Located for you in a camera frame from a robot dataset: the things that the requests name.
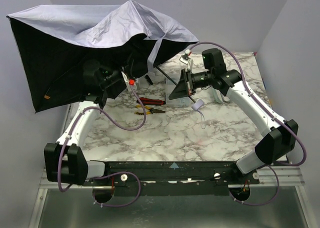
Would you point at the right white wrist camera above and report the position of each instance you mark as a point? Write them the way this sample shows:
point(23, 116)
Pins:
point(186, 59)

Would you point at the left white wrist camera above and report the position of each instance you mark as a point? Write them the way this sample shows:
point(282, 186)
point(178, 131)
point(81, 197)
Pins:
point(131, 82)

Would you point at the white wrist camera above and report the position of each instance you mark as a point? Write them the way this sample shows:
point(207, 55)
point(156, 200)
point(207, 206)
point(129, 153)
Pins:
point(186, 59)
point(131, 82)

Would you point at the red black utility knife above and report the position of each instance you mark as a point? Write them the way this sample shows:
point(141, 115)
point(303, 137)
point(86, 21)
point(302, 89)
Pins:
point(155, 102)

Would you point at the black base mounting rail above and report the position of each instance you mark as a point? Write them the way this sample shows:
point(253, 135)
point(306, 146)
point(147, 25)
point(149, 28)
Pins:
point(171, 178)

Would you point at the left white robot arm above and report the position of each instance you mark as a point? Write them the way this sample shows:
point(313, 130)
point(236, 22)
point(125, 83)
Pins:
point(64, 160)

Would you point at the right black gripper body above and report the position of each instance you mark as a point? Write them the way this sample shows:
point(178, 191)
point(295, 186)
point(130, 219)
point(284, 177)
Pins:
point(186, 82)

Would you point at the purple umbrella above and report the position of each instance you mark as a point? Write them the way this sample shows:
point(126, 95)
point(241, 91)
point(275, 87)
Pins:
point(74, 53)

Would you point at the mint green umbrella case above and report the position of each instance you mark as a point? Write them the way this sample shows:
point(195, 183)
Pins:
point(219, 97)

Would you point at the clear plastic screw box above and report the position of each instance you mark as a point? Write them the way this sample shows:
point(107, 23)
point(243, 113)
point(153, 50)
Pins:
point(180, 102)

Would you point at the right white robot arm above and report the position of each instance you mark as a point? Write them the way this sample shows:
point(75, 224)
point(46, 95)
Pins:
point(277, 133)

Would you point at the yellow handled pliers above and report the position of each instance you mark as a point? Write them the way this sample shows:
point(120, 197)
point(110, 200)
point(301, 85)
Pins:
point(148, 110)

